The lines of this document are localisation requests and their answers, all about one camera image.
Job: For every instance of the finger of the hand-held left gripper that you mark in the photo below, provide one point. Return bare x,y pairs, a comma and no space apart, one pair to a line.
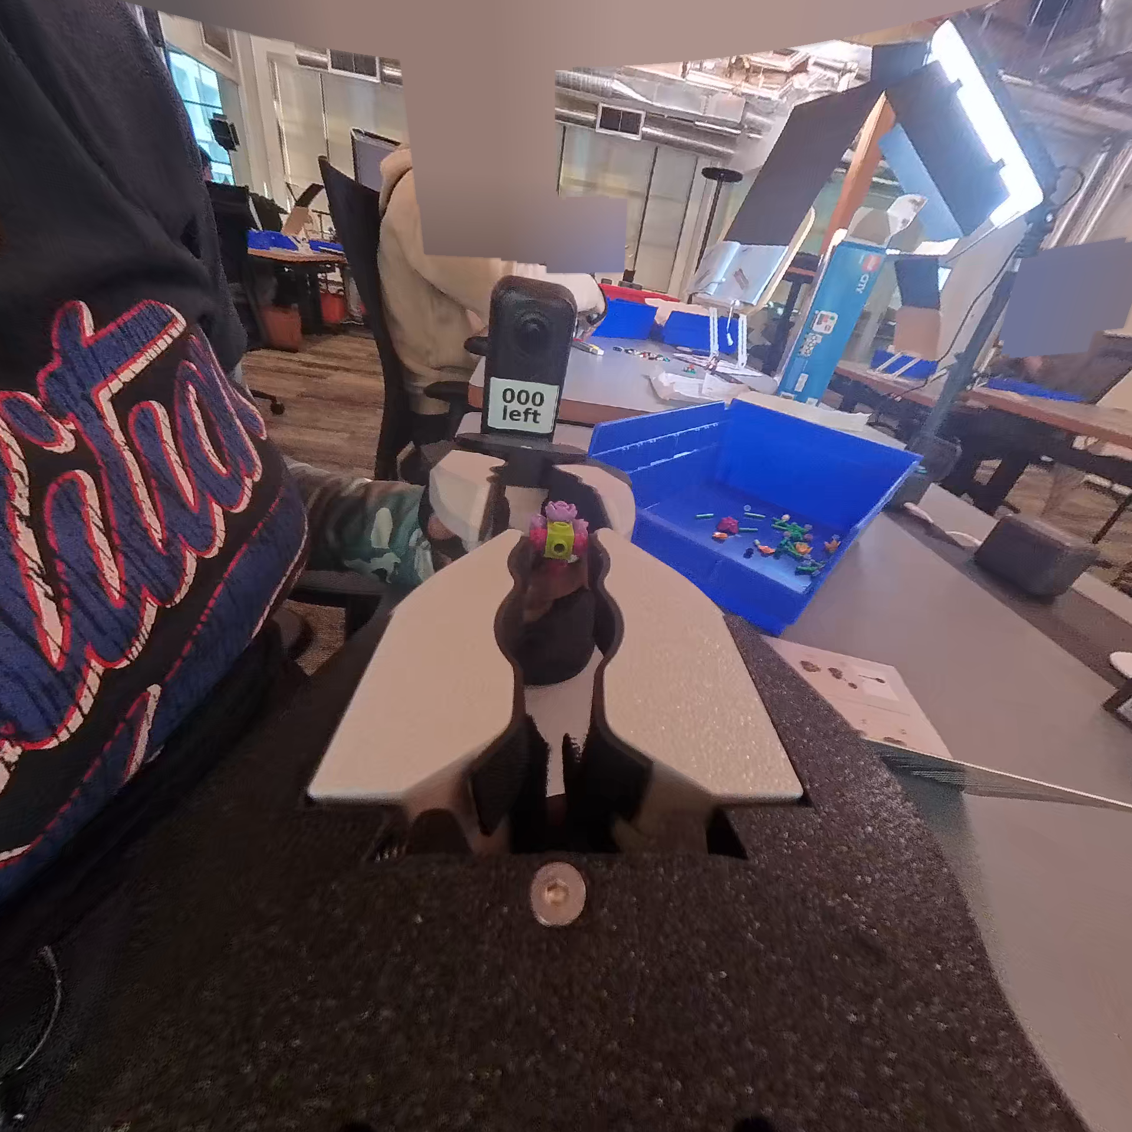
601,499
463,496

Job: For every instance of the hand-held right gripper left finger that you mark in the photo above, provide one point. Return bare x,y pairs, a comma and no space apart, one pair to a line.
416,708

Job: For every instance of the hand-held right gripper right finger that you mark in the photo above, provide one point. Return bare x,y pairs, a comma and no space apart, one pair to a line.
690,700

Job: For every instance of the purple flower brick piece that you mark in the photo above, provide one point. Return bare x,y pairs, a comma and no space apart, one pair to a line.
560,514

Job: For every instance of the lime cube brick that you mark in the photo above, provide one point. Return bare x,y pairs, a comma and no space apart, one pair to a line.
559,542

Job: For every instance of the person's left forearm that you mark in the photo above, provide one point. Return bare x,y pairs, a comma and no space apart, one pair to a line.
362,531

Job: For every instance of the grey desk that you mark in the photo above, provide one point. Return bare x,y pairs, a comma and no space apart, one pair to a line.
1025,708

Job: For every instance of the wooden background desk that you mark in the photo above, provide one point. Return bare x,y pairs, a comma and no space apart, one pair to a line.
1044,411

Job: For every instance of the black desk lamp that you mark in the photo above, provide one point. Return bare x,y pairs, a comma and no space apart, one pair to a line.
963,142

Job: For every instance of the blue storage bin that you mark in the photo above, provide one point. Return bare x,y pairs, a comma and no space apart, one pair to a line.
699,328
622,318
778,479

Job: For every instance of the pile of toy brick pieces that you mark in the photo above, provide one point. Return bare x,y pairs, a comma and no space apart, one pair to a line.
778,537

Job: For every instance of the instruction booklet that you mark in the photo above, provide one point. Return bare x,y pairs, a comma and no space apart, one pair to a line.
884,708

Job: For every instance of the blue printed carton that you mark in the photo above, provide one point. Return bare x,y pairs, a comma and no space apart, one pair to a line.
831,318

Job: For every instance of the black device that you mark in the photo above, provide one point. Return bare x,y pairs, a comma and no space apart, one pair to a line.
1035,554

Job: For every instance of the person's dark pants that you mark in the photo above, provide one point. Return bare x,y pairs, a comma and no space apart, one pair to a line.
106,956

